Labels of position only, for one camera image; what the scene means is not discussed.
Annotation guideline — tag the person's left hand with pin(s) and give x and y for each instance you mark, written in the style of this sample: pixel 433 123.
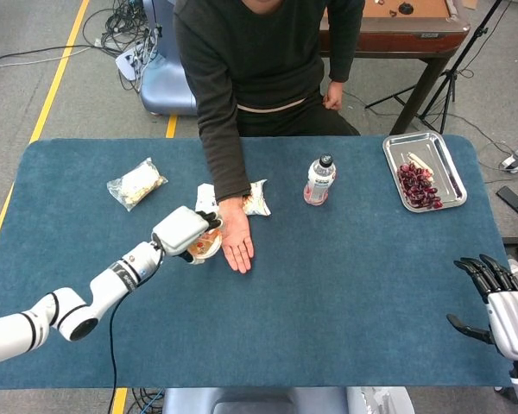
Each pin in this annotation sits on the person's left hand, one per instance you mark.
pixel 334 98

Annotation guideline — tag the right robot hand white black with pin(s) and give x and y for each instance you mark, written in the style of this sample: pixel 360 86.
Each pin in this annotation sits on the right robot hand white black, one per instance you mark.
pixel 513 323

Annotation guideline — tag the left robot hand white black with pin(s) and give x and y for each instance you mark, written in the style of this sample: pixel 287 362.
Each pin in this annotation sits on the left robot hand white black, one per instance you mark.
pixel 179 230

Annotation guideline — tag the person's right hand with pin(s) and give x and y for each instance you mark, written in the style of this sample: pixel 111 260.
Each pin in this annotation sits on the person's right hand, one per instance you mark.
pixel 237 235

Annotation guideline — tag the round orange food cup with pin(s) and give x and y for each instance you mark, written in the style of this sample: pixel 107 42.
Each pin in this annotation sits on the round orange food cup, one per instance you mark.
pixel 205 251

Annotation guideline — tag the light blue robot base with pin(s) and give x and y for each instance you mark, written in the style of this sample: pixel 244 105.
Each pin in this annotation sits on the light blue robot base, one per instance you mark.
pixel 166 82

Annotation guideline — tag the person's left forearm dark sleeve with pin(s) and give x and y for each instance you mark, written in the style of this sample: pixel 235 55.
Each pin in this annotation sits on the person's left forearm dark sleeve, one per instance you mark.
pixel 345 64

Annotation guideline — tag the person's right forearm dark sleeve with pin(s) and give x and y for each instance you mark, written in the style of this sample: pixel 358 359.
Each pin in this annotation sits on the person's right forearm dark sleeve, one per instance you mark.
pixel 224 159

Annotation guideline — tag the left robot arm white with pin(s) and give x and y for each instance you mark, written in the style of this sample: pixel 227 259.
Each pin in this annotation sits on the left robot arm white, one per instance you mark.
pixel 103 286

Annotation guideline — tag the white printed snack packet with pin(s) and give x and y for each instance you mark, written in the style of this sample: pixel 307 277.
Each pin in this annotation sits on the white printed snack packet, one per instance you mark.
pixel 259 200

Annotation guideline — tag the clear bag white snack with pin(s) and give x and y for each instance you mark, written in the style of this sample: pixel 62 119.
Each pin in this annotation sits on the clear bag white snack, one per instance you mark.
pixel 137 184

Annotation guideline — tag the pink drink bottle black cap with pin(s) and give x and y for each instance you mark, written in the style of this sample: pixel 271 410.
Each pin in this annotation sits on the pink drink bottle black cap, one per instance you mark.
pixel 320 181

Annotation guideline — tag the person torso dark sweater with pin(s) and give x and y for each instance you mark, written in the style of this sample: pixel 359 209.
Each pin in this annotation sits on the person torso dark sweater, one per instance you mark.
pixel 259 56

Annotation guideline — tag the brown pool table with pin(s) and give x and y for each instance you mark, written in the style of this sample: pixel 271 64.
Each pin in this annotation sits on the brown pool table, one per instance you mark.
pixel 397 30

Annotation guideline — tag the white stick snack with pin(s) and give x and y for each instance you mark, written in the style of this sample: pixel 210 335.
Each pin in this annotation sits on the white stick snack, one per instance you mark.
pixel 418 160

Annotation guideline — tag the blue table mat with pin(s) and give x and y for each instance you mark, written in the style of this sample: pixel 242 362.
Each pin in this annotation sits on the blue table mat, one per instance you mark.
pixel 328 302

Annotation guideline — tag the black tripod stand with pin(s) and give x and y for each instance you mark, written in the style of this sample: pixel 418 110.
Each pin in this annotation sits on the black tripod stand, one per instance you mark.
pixel 449 73

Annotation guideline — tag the pile of red fruit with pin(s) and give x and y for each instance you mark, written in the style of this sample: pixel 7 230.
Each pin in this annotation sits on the pile of red fruit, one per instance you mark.
pixel 418 187

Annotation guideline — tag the black phone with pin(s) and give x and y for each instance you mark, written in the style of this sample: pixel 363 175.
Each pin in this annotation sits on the black phone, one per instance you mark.
pixel 513 200

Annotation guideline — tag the steel rectangular tray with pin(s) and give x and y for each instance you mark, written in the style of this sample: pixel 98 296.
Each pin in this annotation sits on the steel rectangular tray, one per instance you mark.
pixel 451 164

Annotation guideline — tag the grey blue robot chest base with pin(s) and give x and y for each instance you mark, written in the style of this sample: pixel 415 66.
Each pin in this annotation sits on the grey blue robot chest base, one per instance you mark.
pixel 285 401

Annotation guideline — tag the white power strip grey plugs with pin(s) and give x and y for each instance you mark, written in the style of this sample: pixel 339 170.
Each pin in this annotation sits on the white power strip grey plugs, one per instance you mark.
pixel 127 62

